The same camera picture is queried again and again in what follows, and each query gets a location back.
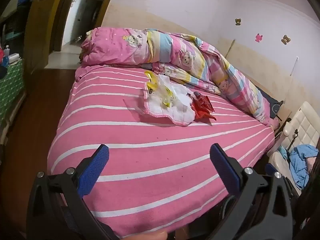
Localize large red plastic wrapper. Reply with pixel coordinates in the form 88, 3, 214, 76
192, 96, 218, 120

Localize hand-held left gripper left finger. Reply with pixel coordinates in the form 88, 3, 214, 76
26, 144, 118, 240

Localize cartoon print quilt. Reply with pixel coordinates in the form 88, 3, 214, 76
79, 27, 272, 128

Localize wooden door frame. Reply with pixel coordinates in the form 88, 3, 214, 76
49, 0, 120, 67

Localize green patterned cabinet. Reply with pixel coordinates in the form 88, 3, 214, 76
0, 59, 27, 130

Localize pink striped bed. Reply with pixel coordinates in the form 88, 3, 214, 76
47, 64, 280, 239

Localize yellow plastic wrapper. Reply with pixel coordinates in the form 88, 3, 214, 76
144, 70, 160, 94
161, 94, 175, 108

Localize white crumpled tissue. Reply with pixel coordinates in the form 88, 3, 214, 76
172, 85, 194, 105

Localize blue clothes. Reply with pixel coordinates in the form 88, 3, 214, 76
289, 144, 319, 189

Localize white cloth with pink trim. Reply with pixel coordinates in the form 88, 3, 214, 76
143, 81, 197, 127

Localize white wall cable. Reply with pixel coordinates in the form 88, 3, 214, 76
290, 56, 299, 77

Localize dark blue pillow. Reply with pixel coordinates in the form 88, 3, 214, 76
255, 85, 284, 120

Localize clear plastic bag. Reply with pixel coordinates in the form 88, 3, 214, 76
157, 74, 175, 98

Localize wooden door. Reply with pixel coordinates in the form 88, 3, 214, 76
24, 0, 68, 74

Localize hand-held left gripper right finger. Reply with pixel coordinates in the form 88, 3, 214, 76
200, 143, 295, 240

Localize white padded chair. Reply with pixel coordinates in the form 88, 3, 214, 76
266, 101, 320, 195

